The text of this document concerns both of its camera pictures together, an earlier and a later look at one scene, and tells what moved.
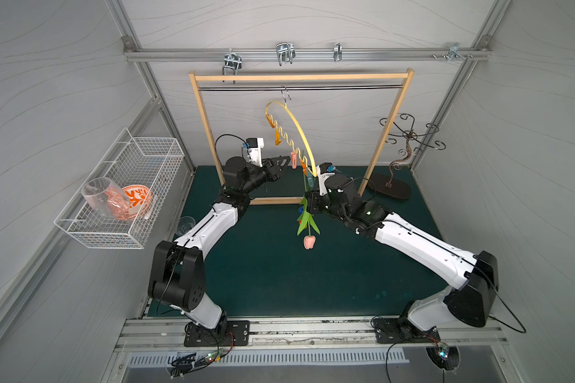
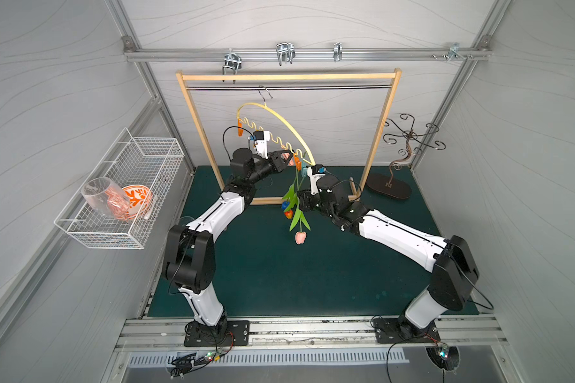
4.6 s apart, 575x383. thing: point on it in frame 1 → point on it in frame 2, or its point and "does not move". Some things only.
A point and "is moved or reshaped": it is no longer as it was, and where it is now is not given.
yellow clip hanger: x=302 y=157 → x=310 y=159
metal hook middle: x=285 y=52 does not move
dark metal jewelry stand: x=383 y=184 does not move
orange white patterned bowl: x=140 y=198 does not move
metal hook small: x=338 y=51 does not move
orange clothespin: x=303 y=166 is moved or reshaped
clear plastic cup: x=106 y=197 does not move
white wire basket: x=119 y=203 does not move
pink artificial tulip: x=306 y=220 is moved or reshaped
